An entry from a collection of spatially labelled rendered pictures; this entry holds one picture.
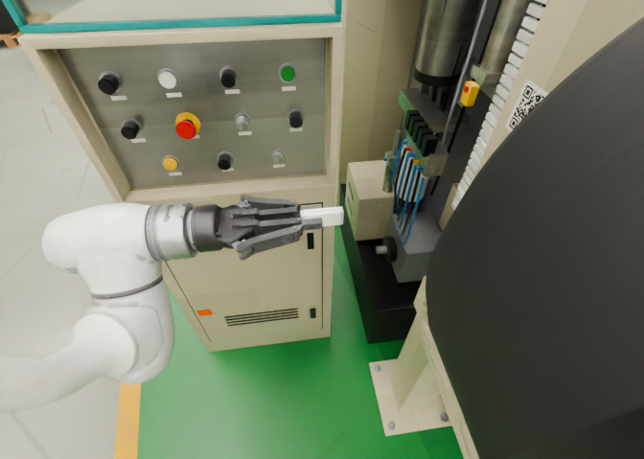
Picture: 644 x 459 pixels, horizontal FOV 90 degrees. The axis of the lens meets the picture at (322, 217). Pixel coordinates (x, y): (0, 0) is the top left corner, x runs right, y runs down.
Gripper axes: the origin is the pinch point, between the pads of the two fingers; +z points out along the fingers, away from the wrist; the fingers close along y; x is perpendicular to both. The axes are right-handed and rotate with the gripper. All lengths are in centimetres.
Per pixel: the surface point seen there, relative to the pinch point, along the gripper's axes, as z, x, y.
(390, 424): 25, 104, -10
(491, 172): 10.1, -23.2, -20.0
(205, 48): -18.4, -17.0, 31.9
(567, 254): 9.7, -23.9, -28.4
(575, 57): 29.2, -24.5, -2.3
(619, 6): 29.2, -29.9, -4.3
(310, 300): -1, 71, 27
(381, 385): 25, 105, 4
